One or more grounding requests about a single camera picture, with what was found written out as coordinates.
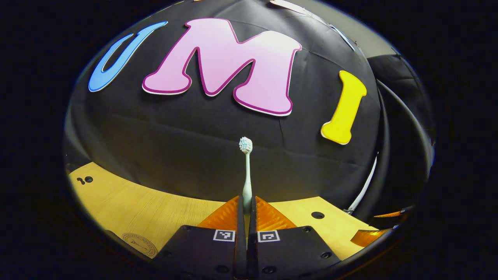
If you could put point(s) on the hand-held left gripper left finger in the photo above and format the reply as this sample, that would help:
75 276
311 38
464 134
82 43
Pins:
240 217

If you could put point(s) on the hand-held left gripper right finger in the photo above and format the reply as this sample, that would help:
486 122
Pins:
252 217

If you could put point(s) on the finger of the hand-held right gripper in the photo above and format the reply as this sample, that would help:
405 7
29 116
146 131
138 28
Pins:
367 236
389 214

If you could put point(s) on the light blue toothbrush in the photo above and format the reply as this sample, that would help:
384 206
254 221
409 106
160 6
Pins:
247 175

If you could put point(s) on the round wooden coaster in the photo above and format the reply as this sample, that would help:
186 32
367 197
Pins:
140 245

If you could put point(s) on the wooden desktop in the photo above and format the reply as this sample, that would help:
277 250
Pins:
155 210

